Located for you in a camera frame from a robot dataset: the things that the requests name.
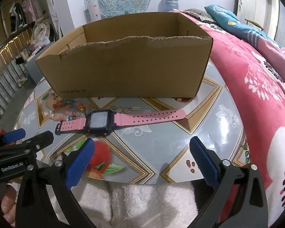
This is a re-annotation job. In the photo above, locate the pink strap smart watch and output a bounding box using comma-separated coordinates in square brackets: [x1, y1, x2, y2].
[55, 109, 186, 135]

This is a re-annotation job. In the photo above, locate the person's left hand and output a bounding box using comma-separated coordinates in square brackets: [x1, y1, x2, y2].
[1, 184, 17, 227]

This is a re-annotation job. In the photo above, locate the white fluffy towel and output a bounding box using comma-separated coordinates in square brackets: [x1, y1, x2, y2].
[72, 178, 198, 227]

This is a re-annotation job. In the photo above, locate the grey storage box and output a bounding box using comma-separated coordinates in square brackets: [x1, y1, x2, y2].
[24, 55, 44, 84]

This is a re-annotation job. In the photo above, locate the pink floral bed quilt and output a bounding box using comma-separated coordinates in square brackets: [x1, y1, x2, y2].
[171, 9, 285, 227]

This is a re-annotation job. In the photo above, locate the brown cardboard box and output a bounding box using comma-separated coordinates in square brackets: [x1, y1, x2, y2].
[36, 12, 213, 98]

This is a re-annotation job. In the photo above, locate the teal patterned pillow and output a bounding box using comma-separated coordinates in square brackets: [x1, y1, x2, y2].
[204, 5, 280, 48]

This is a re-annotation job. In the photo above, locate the blue water bottle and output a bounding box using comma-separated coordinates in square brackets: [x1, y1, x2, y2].
[164, 0, 179, 12]

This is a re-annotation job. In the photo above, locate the colourful bead bracelet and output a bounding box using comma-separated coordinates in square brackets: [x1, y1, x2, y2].
[52, 99, 86, 113]

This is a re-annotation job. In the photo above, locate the pink white bead bracelet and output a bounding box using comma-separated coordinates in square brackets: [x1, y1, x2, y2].
[48, 106, 86, 122]

